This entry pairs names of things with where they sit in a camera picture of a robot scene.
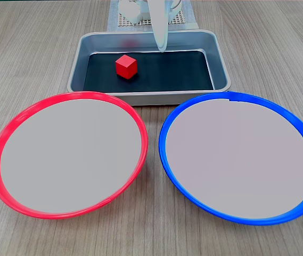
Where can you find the red rimmed round dish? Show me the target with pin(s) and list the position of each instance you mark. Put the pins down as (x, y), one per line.
(68, 154)

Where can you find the silver metal tray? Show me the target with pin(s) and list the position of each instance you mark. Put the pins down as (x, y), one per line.
(146, 98)

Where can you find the blue rimmed round dish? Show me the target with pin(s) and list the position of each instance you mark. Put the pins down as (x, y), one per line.
(241, 160)

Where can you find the beige mesh grip mat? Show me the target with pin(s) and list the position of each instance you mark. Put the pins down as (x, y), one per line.
(179, 20)

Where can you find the red cube block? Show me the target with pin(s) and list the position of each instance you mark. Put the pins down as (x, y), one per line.
(126, 67)

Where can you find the black tray liner mat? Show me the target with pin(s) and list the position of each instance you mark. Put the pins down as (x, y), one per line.
(167, 74)

